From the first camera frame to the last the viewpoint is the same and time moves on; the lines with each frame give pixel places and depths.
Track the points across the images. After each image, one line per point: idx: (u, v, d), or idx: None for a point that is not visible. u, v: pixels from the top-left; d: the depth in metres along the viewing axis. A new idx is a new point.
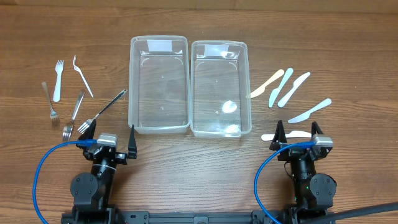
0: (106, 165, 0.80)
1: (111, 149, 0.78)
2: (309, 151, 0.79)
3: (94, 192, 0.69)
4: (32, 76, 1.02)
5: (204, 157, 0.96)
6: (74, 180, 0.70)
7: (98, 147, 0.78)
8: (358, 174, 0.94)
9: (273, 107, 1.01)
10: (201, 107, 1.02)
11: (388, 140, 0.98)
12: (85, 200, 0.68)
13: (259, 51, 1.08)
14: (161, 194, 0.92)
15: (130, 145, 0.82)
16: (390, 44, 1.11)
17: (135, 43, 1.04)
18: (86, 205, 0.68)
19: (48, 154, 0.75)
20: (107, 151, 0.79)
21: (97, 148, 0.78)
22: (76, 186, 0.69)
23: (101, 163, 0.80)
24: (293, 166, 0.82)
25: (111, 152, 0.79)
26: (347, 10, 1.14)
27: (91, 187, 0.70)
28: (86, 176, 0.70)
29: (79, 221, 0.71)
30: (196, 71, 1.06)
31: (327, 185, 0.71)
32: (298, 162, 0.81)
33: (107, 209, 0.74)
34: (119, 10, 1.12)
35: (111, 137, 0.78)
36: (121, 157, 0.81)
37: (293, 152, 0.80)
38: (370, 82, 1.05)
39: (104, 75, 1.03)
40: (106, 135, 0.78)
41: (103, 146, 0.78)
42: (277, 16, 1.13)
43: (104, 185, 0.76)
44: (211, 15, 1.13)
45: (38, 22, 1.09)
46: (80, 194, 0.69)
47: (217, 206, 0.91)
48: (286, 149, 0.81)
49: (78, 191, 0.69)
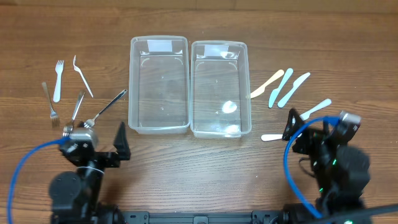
0: (92, 167, 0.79)
1: (85, 143, 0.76)
2: (335, 128, 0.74)
3: (74, 194, 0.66)
4: (32, 76, 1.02)
5: (204, 158, 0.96)
6: (55, 180, 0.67)
7: (72, 144, 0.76)
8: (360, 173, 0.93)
9: (273, 107, 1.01)
10: (201, 107, 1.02)
11: (388, 140, 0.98)
12: (64, 203, 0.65)
13: (259, 51, 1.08)
14: (161, 194, 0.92)
15: (117, 142, 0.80)
16: (390, 44, 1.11)
17: (135, 43, 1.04)
18: (65, 209, 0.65)
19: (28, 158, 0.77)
20: (81, 147, 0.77)
21: (73, 145, 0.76)
22: (55, 187, 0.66)
23: (88, 165, 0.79)
24: (316, 154, 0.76)
25: (86, 148, 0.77)
26: (347, 11, 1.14)
27: (73, 188, 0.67)
28: (68, 176, 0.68)
29: None
30: (196, 72, 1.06)
31: (357, 157, 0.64)
32: (319, 147, 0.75)
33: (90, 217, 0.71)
34: (120, 10, 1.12)
35: (85, 132, 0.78)
36: (109, 156, 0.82)
37: (314, 135, 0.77)
38: (370, 82, 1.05)
39: (104, 75, 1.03)
40: (79, 132, 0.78)
41: (77, 142, 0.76)
42: (277, 16, 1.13)
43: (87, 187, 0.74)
44: (211, 15, 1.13)
45: (38, 22, 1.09)
46: (60, 195, 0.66)
47: (217, 206, 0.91)
48: (306, 132, 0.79)
49: (56, 194, 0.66)
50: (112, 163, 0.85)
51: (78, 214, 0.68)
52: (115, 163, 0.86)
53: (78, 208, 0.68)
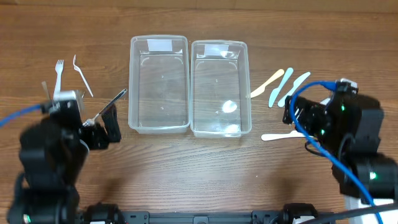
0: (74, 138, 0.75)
1: (69, 102, 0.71)
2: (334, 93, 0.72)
3: (51, 139, 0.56)
4: (32, 75, 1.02)
5: (204, 157, 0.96)
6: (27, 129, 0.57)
7: (55, 103, 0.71)
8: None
9: (273, 106, 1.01)
10: (201, 107, 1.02)
11: (388, 140, 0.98)
12: (37, 148, 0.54)
13: (259, 51, 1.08)
14: (161, 194, 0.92)
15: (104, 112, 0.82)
16: (390, 44, 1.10)
17: (135, 43, 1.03)
18: (37, 157, 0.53)
19: None
20: (64, 107, 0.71)
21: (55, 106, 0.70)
22: (28, 135, 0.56)
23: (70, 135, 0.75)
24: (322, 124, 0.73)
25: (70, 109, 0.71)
26: (348, 10, 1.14)
27: (51, 134, 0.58)
28: (43, 127, 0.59)
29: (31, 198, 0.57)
30: (196, 71, 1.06)
31: (365, 98, 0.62)
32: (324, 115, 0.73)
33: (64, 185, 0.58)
34: (119, 9, 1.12)
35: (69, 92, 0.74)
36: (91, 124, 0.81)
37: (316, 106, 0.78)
38: (370, 81, 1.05)
39: (104, 75, 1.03)
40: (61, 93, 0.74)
41: (60, 101, 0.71)
42: (277, 15, 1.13)
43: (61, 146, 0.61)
44: (211, 15, 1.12)
45: (38, 21, 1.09)
46: (33, 140, 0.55)
47: (217, 206, 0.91)
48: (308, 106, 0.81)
49: (28, 140, 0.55)
50: (98, 138, 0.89)
51: (51, 170, 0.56)
52: (103, 140, 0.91)
53: (55, 162, 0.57)
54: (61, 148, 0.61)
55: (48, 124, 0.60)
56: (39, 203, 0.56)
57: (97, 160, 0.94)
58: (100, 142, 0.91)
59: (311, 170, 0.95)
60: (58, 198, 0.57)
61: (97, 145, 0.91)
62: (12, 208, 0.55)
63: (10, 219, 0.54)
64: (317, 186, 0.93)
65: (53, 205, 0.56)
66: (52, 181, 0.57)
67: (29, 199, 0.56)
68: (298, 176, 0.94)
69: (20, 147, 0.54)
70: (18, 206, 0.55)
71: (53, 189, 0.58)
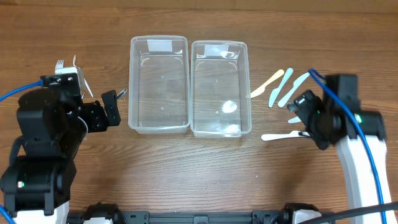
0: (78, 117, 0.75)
1: (70, 77, 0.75)
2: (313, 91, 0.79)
3: (51, 102, 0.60)
4: (32, 76, 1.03)
5: (204, 157, 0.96)
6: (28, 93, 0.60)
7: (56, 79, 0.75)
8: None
9: (273, 107, 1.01)
10: (201, 107, 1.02)
11: (388, 140, 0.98)
12: (35, 108, 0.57)
13: (259, 51, 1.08)
14: (161, 194, 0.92)
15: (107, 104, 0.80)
16: (390, 44, 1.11)
17: (135, 43, 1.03)
18: (35, 117, 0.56)
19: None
20: (66, 83, 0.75)
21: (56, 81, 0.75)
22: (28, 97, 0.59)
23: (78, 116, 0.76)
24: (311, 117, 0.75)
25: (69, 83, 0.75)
26: (348, 10, 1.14)
27: (50, 98, 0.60)
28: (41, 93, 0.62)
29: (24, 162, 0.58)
30: (196, 71, 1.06)
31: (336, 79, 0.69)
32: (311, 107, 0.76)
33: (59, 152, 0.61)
34: (119, 9, 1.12)
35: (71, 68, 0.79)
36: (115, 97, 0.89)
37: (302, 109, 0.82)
38: (370, 81, 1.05)
39: (104, 75, 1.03)
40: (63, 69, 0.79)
41: (61, 76, 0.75)
42: (277, 16, 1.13)
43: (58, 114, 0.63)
44: (211, 15, 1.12)
45: (38, 22, 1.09)
46: (32, 102, 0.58)
47: (217, 206, 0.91)
48: None
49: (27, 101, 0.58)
50: (97, 117, 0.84)
51: (48, 134, 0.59)
52: (102, 122, 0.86)
53: (52, 127, 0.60)
54: (60, 115, 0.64)
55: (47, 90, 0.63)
56: (33, 170, 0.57)
57: (97, 160, 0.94)
58: (99, 123, 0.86)
59: (312, 170, 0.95)
60: (54, 164, 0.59)
61: (96, 126, 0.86)
62: (5, 176, 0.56)
63: (4, 187, 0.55)
64: (317, 186, 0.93)
65: (46, 173, 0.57)
66: (50, 145, 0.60)
67: (24, 165, 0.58)
68: (298, 176, 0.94)
69: (18, 109, 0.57)
70: (13, 174, 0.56)
71: (50, 155, 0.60)
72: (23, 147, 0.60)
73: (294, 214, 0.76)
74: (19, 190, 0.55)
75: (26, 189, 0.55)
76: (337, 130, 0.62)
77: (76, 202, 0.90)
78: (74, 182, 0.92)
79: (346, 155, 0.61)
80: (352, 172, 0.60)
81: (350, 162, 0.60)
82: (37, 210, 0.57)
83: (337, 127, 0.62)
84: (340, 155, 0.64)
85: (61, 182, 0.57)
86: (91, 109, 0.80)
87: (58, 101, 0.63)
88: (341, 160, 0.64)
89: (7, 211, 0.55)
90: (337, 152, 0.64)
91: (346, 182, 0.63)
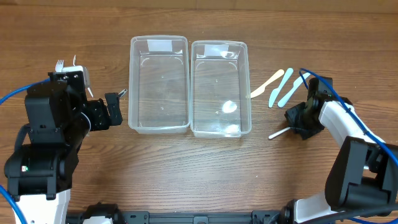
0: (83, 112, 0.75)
1: (76, 74, 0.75)
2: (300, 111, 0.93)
3: (58, 91, 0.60)
4: (32, 76, 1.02)
5: (204, 157, 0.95)
6: (35, 84, 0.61)
7: (62, 76, 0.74)
8: (367, 174, 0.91)
9: (273, 107, 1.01)
10: (201, 107, 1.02)
11: (388, 140, 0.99)
12: (42, 96, 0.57)
13: (259, 51, 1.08)
14: (161, 194, 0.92)
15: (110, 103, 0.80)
16: (390, 44, 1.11)
17: (135, 43, 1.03)
18: (42, 103, 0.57)
19: (7, 97, 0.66)
20: (72, 79, 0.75)
21: (62, 78, 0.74)
22: (37, 87, 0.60)
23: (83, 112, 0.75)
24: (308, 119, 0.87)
25: (76, 80, 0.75)
26: (348, 10, 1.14)
27: (56, 89, 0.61)
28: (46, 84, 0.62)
29: (30, 150, 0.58)
30: (196, 71, 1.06)
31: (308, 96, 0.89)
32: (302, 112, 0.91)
33: (62, 140, 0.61)
34: (120, 9, 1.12)
35: (78, 66, 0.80)
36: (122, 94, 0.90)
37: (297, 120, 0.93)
38: (370, 81, 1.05)
39: (104, 75, 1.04)
40: (71, 67, 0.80)
41: (68, 74, 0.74)
42: (277, 16, 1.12)
43: (64, 102, 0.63)
44: (211, 15, 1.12)
45: (38, 21, 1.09)
46: (40, 90, 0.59)
47: (217, 206, 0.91)
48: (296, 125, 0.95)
49: (35, 89, 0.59)
50: (101, 115, 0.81)
51: (54, 121, 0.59)
52: (105, 120, 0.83)
53: (58, 115, 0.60)
54: (66, 105, 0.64)
55: (54, 83, 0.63)
56: (37, 155, 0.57)
57: (98, 160, 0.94)
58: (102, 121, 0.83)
59: (312, 170, 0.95)
60: (57, 150, 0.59)
61: (99, 124, 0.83)
62: (10, 162, 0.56)
63: (7, 172, 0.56)
64: (317, 186, 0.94)
65: (50, 159, 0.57)
66: (54, 132, 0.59)
67: (28, 152, 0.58)
68: (298, 176, 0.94)
69: (27, 96, 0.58)
70: (15, 160, 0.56)
71: (55, 143, 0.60)
72: (28, 135, 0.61)
73: (295, 203, 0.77)
74: (23, 175, 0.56)
75: (30, 174, 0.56)
76: (317, 109, 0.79)
77: (75, 202, 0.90)
78: (74, 182, 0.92)
79: (325, 112, 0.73)
80: (334, 119, 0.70)
81: (328, 112, 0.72)
82: (39, 194, 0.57)
83: (316, 106, 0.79)
84: (324, 122, 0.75)
85: (64, 167, 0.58)
86: (94, 107, 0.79)
87: (64, 91, 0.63)
88: (327, 124, 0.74)
89: (10, 195, 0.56)
90: (321, 121, 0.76)
91: (336, 136, 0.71)
